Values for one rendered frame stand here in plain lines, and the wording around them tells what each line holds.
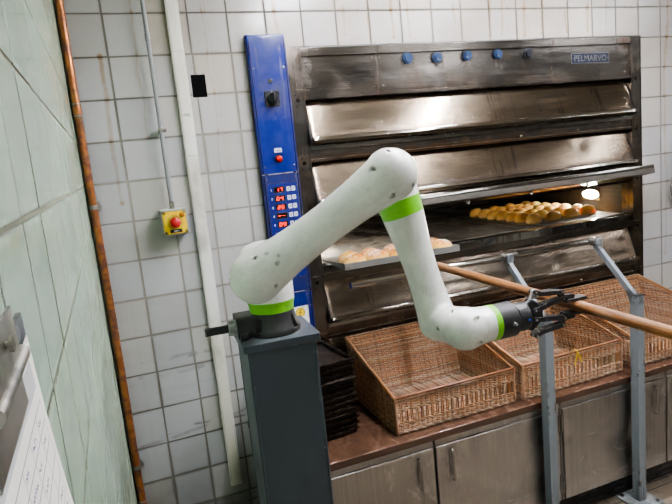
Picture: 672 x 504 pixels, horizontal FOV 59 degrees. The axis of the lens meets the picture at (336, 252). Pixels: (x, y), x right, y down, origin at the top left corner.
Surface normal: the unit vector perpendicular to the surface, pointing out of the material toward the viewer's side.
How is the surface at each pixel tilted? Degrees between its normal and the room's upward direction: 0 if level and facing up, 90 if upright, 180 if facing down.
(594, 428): 92
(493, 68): 90
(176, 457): 90
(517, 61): 90
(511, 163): 70
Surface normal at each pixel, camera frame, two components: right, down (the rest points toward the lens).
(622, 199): -0.93, 0.15
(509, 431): 0.36, 0.14
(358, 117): 0.30, -0.23
